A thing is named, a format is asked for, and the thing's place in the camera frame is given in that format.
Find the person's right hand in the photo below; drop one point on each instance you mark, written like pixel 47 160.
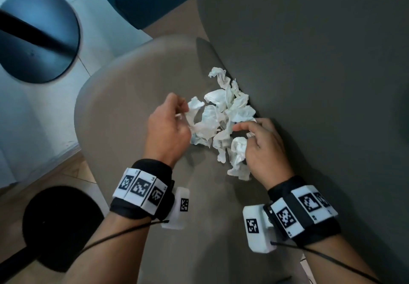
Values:
pixel 268 156

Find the person's left hand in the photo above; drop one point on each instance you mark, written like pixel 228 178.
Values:
pixel 164 136

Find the white tissue piece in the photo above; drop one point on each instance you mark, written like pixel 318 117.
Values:
pixel 238 152
pixel 195 104

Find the grey chair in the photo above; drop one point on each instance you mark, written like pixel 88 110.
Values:
pixel 127 101

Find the pile of white tissues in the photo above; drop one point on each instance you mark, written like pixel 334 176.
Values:
pixel 217 96

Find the person's left forearm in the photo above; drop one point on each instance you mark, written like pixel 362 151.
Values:
pixel 108 255

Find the person's right forearm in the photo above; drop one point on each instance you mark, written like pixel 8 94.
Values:
pixel 338 261

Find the black wristband with marker tags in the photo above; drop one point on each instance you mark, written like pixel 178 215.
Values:
pixel 284 188
pixel 153 167

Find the metal step edge strip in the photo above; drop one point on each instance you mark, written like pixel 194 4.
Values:
pixel 41 167

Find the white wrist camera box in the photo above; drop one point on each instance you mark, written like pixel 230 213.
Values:
pixel 174 221
pixel 257 242

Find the black round table pedestal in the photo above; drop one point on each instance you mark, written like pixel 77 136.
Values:
pixel 64 223
pixel 48 60

